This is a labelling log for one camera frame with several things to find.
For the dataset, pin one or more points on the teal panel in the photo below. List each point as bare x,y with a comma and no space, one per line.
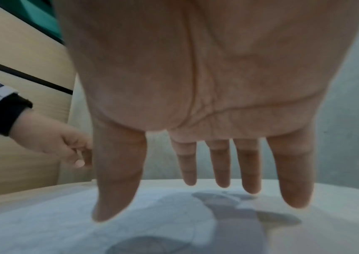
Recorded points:
38,17

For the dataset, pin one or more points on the person's right hand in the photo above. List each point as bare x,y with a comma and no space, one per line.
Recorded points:
198,62

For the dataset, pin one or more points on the person's left hand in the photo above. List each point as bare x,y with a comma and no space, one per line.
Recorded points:
51,139

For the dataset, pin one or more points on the white paper sheet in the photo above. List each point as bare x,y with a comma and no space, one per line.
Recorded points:
41,235

